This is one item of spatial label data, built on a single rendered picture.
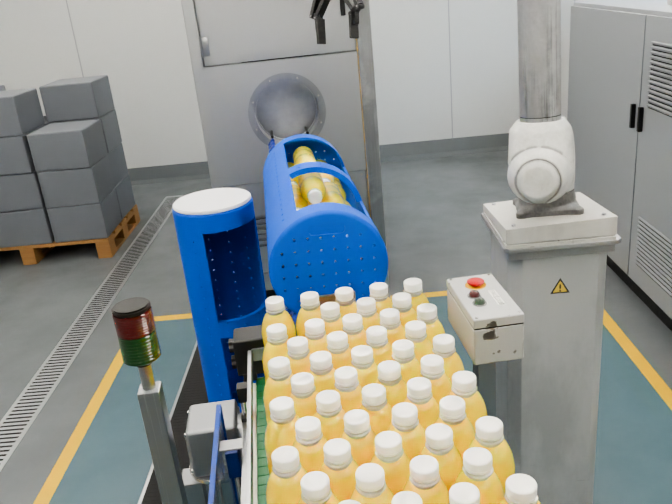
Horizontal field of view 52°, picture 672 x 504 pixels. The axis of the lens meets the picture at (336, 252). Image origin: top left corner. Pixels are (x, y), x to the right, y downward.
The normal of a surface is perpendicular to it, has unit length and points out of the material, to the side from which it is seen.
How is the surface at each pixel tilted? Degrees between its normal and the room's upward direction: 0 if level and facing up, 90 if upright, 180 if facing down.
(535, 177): 93
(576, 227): 90
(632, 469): 0
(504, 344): 90
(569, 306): 90
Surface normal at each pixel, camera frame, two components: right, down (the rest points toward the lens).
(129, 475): -0.09, -0.92
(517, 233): 0.01, 0.37
